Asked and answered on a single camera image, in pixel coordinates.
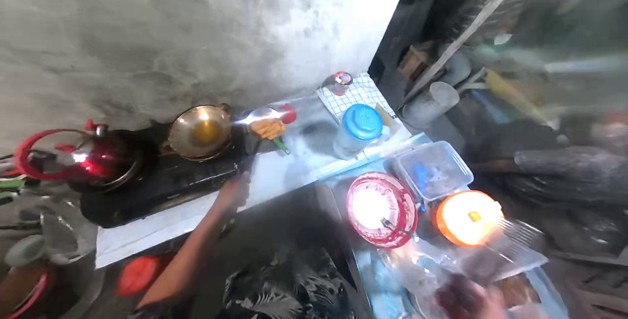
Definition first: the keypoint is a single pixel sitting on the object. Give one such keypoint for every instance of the red round container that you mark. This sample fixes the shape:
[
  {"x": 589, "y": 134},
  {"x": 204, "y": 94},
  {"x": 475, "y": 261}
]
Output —
[{"x": 137, "y": 275}]

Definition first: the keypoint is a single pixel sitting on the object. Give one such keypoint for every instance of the metal spoon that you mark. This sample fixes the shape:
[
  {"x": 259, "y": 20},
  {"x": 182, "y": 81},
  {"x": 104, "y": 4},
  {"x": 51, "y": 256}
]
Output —
[{"x": 396, "y": 228}]

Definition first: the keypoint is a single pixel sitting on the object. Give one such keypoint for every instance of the blue tablecloth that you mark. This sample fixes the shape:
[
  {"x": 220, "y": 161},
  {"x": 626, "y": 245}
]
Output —
[{"x": 375, "y": 280}]

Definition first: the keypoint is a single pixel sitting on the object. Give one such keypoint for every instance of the person's right hand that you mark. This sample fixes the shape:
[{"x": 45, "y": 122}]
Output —
[{"x": 485, "y": 303}]

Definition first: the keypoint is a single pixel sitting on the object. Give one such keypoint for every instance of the person's left hand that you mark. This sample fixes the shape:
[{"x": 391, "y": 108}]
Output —
[{"x": 236, "y": 191}]

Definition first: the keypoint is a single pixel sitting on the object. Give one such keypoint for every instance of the red patterned bowl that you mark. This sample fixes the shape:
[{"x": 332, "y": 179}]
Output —
[{"x": 409, "y": 211}]

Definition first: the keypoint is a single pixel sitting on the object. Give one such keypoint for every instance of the person's body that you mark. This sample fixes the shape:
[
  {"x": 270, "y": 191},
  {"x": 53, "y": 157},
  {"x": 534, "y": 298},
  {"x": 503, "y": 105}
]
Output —
[{"x": 294, "y": 289}]

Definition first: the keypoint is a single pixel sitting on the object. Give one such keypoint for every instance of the orange lidded container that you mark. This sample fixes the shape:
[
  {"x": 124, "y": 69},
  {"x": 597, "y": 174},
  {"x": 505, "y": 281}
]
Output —
[{"x": 458, "y": 216}]

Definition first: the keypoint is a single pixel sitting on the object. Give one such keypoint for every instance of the red kettle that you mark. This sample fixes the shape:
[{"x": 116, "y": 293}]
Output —
[{"x": 100, "y": 152}]

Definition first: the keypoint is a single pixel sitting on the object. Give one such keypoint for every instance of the grey cylindrical container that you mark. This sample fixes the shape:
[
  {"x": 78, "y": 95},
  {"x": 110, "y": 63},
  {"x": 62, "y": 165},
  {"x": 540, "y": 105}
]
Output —
[{"x": 431, "y": 105}]

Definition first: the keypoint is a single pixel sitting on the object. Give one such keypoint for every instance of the clear jug with blue lid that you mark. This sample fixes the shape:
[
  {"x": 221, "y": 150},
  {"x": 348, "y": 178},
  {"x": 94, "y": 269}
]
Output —
[{"x": 362, "y": 123}]

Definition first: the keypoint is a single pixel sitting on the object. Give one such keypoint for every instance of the brown food packet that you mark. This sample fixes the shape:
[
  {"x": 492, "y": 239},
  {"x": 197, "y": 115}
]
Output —
[{"x": 517, "y": 290}]

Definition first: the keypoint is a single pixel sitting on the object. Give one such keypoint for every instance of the person's left fingers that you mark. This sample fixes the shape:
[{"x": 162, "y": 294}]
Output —
[{"x": 244, "y": 184}]

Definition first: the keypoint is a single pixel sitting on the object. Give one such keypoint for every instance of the yellow plank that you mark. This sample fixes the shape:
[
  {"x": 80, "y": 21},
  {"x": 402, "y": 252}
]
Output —
[{"x": 517, "y": 97}]

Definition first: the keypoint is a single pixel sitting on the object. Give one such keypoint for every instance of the metal wok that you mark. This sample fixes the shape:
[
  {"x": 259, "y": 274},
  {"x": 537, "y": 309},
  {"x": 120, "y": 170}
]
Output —
[{"x": 184, "y": 137}]

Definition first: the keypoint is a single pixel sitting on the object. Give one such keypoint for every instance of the black gas stove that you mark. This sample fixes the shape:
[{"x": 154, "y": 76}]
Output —
[{"x": 167, "y": 181}]

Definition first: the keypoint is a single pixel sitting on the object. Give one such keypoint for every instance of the pink rimmed basin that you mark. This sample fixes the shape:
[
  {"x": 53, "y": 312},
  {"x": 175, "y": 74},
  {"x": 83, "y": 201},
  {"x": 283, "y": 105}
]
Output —
[{"x": 29, "y": 292}]

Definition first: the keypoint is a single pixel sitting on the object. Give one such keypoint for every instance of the clear plastic container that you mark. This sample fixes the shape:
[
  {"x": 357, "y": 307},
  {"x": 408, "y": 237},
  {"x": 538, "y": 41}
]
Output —
[{"x": 434, "y": 172}]

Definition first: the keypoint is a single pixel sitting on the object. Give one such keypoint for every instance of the long wooden pole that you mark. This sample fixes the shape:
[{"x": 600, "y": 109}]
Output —
[{"x": 461, "y": 39}]

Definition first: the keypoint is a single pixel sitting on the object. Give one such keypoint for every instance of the grey green bowl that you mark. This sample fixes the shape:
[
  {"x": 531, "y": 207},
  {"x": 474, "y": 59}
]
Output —
[{"x": 25, "y": 251}]

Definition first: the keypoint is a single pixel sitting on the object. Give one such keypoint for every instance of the brown wooden box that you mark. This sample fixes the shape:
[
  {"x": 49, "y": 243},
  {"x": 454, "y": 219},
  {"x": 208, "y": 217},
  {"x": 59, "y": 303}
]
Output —
[{"x": 413, "y": 63}]

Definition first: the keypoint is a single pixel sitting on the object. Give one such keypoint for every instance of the clear plastic bag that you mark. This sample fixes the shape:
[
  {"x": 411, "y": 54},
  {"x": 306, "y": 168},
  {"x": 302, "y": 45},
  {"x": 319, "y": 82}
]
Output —
[
  {"x": 417, "y": 270},
  {"x": 64, "y": 226}
]

